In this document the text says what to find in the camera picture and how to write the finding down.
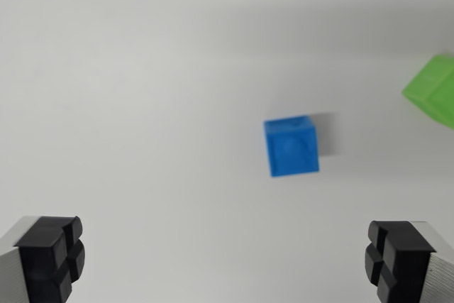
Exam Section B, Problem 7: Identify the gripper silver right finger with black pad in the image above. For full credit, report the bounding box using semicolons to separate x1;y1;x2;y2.
363;220;454;303

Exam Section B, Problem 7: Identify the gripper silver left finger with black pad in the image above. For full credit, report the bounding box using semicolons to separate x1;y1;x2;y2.
0;215;87;303

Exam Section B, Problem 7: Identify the blue rubber cube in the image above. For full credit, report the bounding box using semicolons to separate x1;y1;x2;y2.
262;115;320;178

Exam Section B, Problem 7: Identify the green rubber cube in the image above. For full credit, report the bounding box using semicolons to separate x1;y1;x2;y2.
401;53;454;128

